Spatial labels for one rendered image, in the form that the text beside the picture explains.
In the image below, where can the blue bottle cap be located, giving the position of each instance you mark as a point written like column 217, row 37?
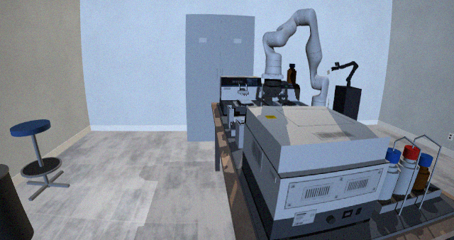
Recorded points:
column 425, row 159
column 393, row 156

